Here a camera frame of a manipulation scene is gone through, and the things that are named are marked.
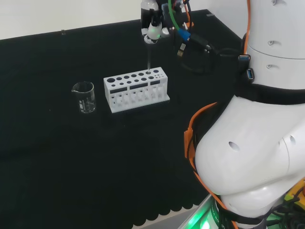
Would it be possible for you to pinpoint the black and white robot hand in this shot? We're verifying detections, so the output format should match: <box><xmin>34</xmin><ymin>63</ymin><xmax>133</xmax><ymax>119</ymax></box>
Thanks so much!
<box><xmin>140</xmin><ymin>0</ymin><xmax>171</xmax><ymax>45</ymax></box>

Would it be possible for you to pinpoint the clear glass rod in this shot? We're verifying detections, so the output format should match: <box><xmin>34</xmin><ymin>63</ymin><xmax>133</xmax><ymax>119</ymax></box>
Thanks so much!
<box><xmin>146</xmin><ymin>42</ymin><xmax>152</xmax><ymax>73</ymax></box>

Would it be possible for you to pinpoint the white test tube rack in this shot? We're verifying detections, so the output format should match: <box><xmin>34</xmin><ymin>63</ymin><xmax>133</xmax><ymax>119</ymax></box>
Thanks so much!
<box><xmin>103</xmin><ymin>66</ymin><xmax>171</xmax><ymax>114</ymax></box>

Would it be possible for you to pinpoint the silver usb plug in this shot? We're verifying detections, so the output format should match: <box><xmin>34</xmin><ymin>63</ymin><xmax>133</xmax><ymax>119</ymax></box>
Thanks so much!
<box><xmin>176</xmin><ymin>42</ymin><xmax>187</xmax><ymax>58</ymax></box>

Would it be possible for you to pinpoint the clear glass beaker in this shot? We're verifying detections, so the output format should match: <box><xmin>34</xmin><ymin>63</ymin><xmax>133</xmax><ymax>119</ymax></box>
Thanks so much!
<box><xmin>71</xmin><ymin>81</ymin><xmax>97</xmax><ymax>114</ymax></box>

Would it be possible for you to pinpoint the black usb hub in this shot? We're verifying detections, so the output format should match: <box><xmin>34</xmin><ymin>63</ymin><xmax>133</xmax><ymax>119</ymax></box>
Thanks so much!
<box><xmin>238</xmin><ymin>54</ymin><xmax>255</xmax><ymax>81</ymax></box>

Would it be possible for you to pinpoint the black scalloped bench cloth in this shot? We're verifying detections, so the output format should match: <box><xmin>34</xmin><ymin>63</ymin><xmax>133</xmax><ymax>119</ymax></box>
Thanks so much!
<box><xmin>0</xmin><ymin>9</ymin><xmax>246</xmax><ymax>228</ymax></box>

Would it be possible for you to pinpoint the green cable with blue plug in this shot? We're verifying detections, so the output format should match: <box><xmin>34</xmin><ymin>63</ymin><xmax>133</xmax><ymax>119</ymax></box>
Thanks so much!
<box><xmin>167</xmin><ymin>0</ymin><xmax>192</xmax><ymax>42</ymax></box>

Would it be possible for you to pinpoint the black cable adapter block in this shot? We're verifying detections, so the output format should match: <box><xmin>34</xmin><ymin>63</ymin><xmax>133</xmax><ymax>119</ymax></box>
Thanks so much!
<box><xmin>189</xmin><ymin>33</ymin><xmax>214</xmax><ymax>52</ymax></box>

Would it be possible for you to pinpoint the black cable with ferrite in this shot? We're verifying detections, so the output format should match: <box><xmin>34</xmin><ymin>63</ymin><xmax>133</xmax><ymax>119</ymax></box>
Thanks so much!
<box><xmin>176</xmin><ymin>45</ymin><xmax>246</xmax><ymax>75</ymax></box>

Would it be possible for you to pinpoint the orange cable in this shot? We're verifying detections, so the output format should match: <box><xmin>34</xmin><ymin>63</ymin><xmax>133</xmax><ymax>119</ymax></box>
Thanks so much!
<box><xmin>183</xmin><ymin>0</ymin><xmax>252</xmax><ymax>229</ymax></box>

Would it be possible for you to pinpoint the black cable bundle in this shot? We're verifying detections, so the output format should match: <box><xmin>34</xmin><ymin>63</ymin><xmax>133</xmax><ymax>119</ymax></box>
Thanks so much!
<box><xmin>265</xmin><ymin>198</ymin><xmax>305</xmax><ymax>229</ymax></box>

